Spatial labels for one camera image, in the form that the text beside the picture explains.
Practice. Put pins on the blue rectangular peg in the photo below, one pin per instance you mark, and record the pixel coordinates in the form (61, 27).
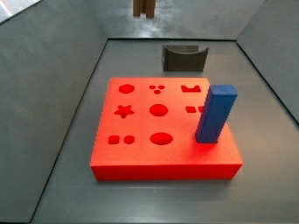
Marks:
(218, 105)

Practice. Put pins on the red shape-sorting block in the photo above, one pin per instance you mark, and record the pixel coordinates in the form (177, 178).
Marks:
(146, 133)

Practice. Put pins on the brown three-prong object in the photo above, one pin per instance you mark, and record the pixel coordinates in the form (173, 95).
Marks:
(145, 7)

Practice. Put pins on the black curved fixture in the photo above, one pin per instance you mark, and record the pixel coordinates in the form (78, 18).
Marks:
(185, 58)

